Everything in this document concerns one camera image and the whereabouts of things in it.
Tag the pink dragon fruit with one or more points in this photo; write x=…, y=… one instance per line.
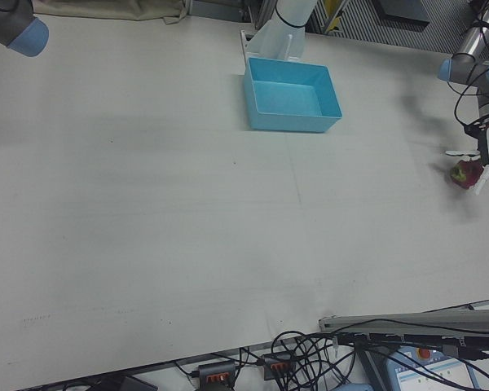
x=464, y=173

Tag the light blue plastic bin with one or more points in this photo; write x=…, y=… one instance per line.
x=285, y=122

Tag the large grey teach pendant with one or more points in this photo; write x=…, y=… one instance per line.
x=432, y=374

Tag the black power strip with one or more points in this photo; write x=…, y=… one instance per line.
x=216, y=372
x=278, y=366

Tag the beige cloth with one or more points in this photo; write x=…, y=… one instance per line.
x=106, y=8

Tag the yellow black striped bracket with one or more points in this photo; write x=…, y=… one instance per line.
x=335, y=16

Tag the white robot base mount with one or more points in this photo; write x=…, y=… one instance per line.
x=285, y=36

